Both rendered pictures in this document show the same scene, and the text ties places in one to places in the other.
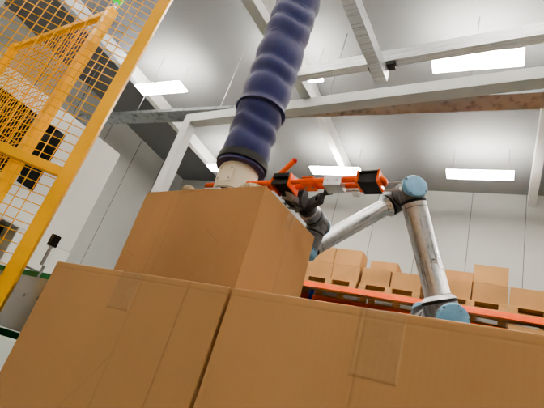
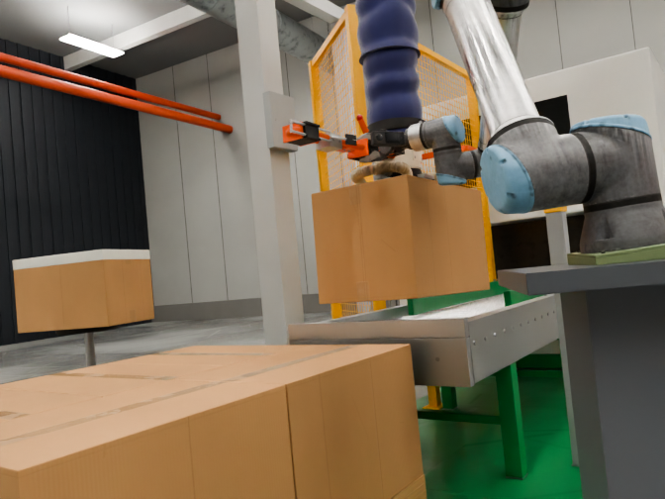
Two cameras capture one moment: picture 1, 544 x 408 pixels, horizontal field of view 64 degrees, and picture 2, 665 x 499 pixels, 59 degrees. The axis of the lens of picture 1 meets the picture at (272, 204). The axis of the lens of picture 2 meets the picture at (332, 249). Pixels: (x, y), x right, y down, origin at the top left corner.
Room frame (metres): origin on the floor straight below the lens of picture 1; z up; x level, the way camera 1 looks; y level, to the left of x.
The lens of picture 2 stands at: (1.34, -2.08, 0.78)
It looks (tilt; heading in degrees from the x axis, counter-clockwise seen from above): 2 degrees up; 89
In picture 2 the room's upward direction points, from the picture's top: 5 degrees counter-clockwise
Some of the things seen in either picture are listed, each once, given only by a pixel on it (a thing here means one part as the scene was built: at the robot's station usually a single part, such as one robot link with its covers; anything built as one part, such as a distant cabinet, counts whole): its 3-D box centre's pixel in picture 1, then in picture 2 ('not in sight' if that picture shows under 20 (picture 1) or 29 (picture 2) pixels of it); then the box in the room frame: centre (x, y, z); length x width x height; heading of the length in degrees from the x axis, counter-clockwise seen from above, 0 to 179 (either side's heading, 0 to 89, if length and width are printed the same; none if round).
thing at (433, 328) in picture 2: not in sight; (369, 330); (1.49, -0.08, 0.58); 0.70 x 0.03 x 0.06; 143
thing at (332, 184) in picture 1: (335, 184); (328, 143); (1.40, -0.20, 1.20); 0.07 x 0.07 x 0.04; 53
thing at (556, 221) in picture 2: not in sight; (568, 328); (2.23, 0.09, 0.50); 0.07 x 0.07 x 1.00; 53
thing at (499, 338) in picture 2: not in sight; (562, 312); (2.45, 0.67, 0.50); 2.31 x 0.05 x 0.19; 53
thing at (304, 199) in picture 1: (299, 202); (398, 142); (1.64, -0.11, 1.20); 0.12 x 0.09 x 0.08; 143
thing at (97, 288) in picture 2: not in sight; (85, 290); (0.01, 1.28, 0.82); 0.60 x 0.40 x 0.40; 161
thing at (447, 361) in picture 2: not in sight; (372, 360); (1.49, -0.08, 0.48); 0.70 x 0.03 x 0.15; 143
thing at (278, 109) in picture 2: not in sight; (280, 122); (1.20, 1.07, 1.62); 0.20 x 0.05 x 0.30; 53
